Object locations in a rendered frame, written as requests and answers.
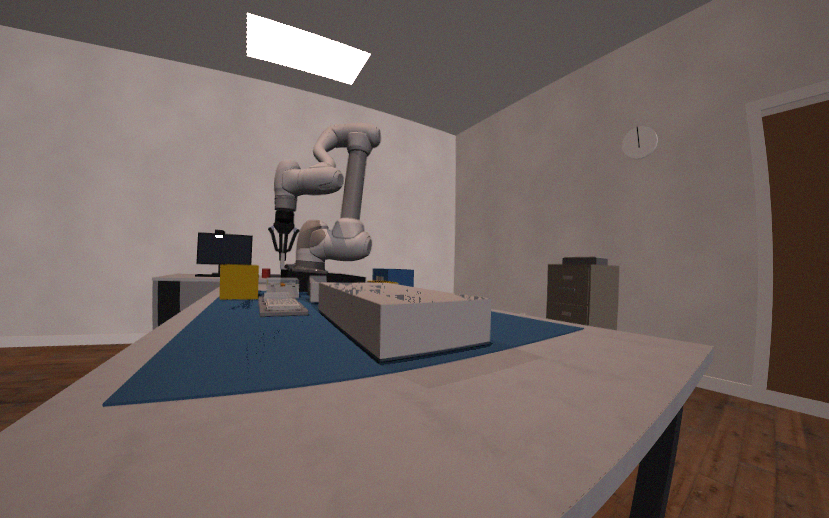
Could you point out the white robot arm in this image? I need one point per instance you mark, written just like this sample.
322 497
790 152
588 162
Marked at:
347 241

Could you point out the yellow open-top bin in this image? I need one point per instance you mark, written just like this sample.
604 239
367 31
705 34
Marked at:
239 281

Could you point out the dark blue bench mat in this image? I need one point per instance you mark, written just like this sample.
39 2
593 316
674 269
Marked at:
228 349

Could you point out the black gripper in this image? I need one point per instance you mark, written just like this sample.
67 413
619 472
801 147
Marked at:
284 224

